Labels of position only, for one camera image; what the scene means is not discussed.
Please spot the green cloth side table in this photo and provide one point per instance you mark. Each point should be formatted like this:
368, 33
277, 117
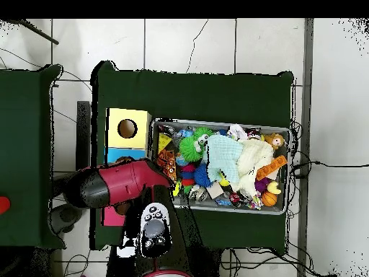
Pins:
29, 173

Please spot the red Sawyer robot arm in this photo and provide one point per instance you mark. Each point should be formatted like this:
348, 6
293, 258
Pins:
132, 182

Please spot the orange toy block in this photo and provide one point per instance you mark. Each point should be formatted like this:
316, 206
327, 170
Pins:
172, 167

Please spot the small brown plush doll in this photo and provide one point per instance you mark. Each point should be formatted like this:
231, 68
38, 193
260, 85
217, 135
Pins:
277, 140

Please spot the large green spiky ball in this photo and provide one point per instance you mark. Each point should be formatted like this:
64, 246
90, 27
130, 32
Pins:
191, 149

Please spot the blue spiky rubber ball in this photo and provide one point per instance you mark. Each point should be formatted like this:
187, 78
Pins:
202, 176

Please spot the small orange basketball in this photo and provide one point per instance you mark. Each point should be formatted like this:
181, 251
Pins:
269, 199

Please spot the yellow cheese wedge toy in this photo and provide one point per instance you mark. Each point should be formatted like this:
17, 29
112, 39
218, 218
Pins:
164, 142

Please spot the orange plastic toy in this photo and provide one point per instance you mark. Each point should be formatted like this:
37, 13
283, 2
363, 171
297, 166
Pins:
271, 168

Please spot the cream muslin cloth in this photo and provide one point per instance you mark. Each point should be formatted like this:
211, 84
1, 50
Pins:
253, 161

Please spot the orange tiger plush toy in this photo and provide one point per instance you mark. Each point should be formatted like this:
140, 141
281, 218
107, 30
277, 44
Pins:
164, 157

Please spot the small red round object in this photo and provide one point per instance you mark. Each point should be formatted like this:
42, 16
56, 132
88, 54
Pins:
3, 205

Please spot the shallow clear mesh bin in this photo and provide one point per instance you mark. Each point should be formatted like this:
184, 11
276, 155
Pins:
286, 173

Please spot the wooden box with three holes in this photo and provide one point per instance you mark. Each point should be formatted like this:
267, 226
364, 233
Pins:
138, 130

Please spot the mint green muslin cloth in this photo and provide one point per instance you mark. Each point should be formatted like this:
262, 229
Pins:
225, 156

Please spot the small green spiky ball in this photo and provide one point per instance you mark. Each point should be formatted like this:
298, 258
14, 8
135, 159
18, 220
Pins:
203, 133

